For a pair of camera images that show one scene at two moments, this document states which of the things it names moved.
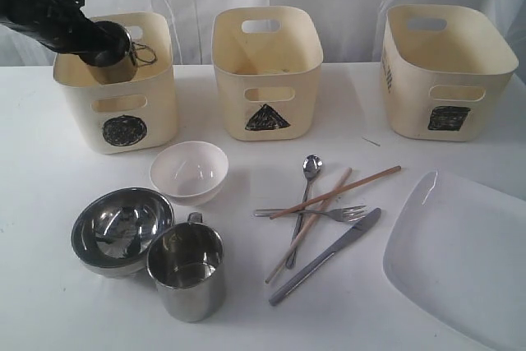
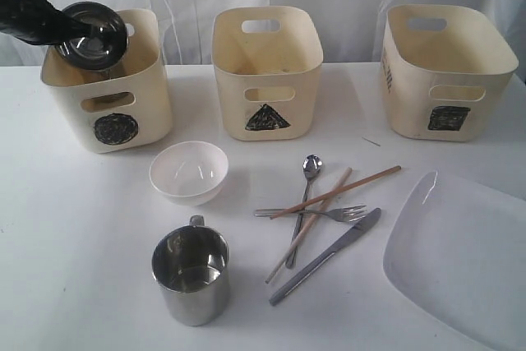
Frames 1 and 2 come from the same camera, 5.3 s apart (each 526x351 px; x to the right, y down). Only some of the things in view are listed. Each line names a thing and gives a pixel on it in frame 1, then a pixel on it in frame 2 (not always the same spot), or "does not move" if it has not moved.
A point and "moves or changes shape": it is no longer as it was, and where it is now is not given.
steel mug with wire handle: [123, 71] to [108, 99]
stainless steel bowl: [112, 231] moves or changes shape
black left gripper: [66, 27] does not move
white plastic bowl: [189, 173] does not move
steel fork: [343, 213] does not move
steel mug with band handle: [185, 261] does not move
